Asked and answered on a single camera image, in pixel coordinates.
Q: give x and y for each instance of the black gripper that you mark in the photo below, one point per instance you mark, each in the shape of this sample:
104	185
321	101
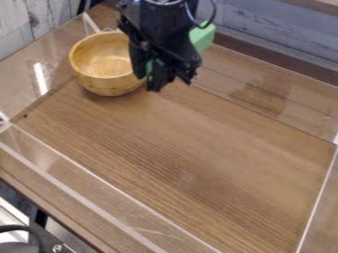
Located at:
157	26

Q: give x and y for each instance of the green rectangular block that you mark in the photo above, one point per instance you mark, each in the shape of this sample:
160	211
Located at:
203	38

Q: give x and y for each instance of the brown wooden bowl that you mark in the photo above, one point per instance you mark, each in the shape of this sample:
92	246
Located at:
101	62

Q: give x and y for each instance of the black metal table bracket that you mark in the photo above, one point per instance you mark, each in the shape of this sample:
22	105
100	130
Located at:
53	245

